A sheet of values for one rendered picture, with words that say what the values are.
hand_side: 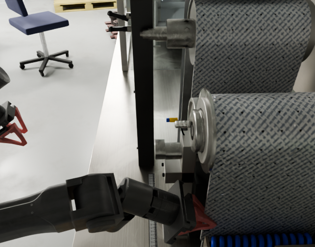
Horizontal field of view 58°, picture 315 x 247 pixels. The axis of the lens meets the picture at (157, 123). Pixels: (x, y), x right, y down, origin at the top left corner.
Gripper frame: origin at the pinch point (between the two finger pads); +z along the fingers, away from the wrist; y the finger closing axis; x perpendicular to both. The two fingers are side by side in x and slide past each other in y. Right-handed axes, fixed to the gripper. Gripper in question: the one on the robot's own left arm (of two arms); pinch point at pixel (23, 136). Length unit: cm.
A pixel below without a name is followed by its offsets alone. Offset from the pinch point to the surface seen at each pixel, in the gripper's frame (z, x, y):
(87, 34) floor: 118, 4, 394
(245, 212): 16, -39, -45
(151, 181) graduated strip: 29.0, -21.4, -14.8
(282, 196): 15, -47, -47
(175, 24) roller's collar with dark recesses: -8, -50, -14
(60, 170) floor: 89, 55, 95
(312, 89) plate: 24, -72, -23
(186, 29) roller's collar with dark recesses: -6, -51, -15
